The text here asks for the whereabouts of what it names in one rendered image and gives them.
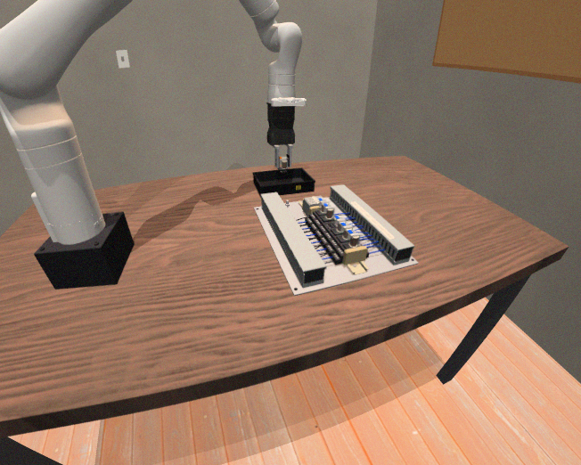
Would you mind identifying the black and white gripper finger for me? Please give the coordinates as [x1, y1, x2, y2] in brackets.
[272, 145, 280, 168]
[285, 144, 293, 167]

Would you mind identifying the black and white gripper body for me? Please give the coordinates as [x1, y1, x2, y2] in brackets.
[266, 85, 307, 145]

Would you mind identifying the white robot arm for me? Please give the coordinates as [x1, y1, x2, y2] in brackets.
[0, 0, 302, 245]

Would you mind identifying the grey relay with blue button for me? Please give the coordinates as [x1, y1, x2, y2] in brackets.
[342, 228, 363, 249]
[320, 202, 337, 222]
[336, 220, 356, 243]
[331, 214, 349, 236]
[315, 197, 331, 216]

